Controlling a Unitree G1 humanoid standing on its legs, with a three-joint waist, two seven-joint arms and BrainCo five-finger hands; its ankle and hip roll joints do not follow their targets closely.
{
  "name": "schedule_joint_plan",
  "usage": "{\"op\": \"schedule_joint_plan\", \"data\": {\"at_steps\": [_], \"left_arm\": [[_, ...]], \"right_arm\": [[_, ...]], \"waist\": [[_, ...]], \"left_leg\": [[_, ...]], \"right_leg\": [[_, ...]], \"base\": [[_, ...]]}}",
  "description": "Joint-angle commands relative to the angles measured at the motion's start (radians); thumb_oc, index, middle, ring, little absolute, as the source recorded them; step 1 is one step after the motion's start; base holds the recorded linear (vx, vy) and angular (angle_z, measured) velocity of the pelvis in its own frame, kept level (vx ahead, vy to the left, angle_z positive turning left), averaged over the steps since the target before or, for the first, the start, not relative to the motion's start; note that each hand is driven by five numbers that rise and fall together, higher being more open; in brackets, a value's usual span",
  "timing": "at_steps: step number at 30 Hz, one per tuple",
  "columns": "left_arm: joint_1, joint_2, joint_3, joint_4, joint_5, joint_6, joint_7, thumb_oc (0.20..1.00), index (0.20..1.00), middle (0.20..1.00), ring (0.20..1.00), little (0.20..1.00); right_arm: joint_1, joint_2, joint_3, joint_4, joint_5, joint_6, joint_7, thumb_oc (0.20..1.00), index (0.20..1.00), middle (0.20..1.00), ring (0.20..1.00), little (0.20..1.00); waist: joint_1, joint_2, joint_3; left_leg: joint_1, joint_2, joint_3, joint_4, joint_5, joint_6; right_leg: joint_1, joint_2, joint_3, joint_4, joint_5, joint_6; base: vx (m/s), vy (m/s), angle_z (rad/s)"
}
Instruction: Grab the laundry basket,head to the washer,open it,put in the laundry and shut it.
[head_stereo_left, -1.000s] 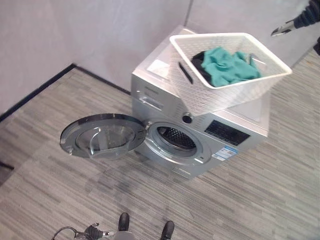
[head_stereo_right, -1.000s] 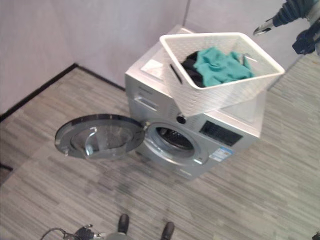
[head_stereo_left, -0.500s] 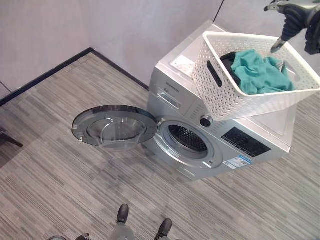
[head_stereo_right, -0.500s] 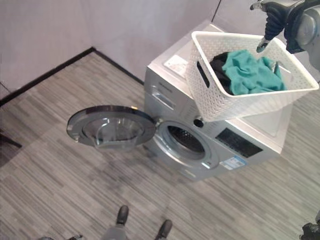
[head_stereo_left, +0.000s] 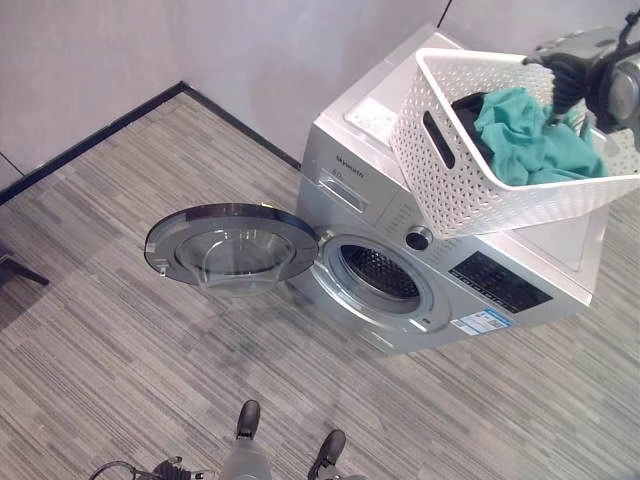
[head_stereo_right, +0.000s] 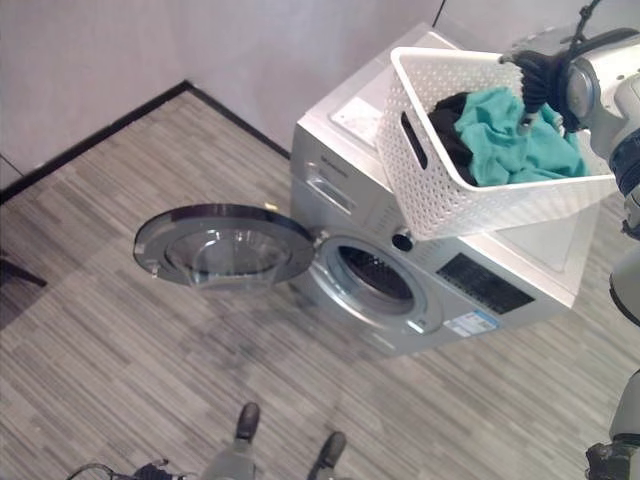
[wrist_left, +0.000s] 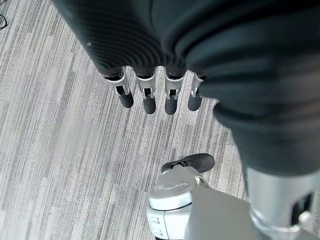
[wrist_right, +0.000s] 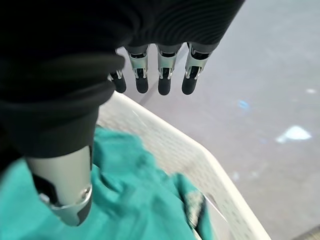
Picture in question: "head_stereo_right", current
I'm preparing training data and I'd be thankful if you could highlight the blue white energy label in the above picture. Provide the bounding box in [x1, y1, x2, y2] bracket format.
[441, 308, 497, 342]

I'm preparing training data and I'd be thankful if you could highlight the white perforated laundry basket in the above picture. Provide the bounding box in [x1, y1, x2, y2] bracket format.
[377, 46, 619, 242]

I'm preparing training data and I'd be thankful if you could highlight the white sticker on washer lid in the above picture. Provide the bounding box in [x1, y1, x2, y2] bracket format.
[330, 96, 390, 137]

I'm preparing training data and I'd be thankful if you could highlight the silver front-load washing machine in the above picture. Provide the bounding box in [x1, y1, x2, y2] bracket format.
[289, 22, 602, 359]

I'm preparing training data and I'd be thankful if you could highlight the black baseboard strip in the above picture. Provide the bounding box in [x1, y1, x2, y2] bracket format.
[0, 78, 292, 207]

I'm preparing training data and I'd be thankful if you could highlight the washer detergent drawer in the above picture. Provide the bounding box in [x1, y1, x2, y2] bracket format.
[303, 163, 362, 212]

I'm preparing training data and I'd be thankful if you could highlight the black wrist cable, left arm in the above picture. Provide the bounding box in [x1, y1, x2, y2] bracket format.
[66, 462, 137, 480]

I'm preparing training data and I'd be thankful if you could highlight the black cloth garment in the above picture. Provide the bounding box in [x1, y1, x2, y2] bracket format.
[427, 91, 477, 185]

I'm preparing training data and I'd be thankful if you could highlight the black wrist cable, arm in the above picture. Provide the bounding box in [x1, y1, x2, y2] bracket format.
[66, 462, 137, 480]
[568, 0, 603, 57]

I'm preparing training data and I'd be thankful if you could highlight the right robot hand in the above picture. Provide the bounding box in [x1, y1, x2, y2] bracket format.
[498, 48, 570, 135]

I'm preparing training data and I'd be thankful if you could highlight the black washer display panel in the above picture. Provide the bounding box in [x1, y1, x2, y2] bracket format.
[436, 251, 537, 317]

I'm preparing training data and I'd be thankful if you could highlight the round glass washer door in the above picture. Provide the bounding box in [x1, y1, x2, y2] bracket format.
[132, 201, 322, 292]

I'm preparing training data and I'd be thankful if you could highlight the teal cloth garment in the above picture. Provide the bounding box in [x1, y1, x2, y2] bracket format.
[453, 86, 592, 187]

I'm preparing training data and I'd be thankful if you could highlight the black wrist cable, right arm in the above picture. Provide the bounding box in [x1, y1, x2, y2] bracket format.
[568, 0, 603, 57]

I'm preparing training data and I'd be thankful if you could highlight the right robot leg with foot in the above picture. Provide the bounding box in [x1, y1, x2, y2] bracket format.
[305, 430, 348, 480]

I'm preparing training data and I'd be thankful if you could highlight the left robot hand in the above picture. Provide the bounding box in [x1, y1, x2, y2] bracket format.
[133, 458, 172, 480]

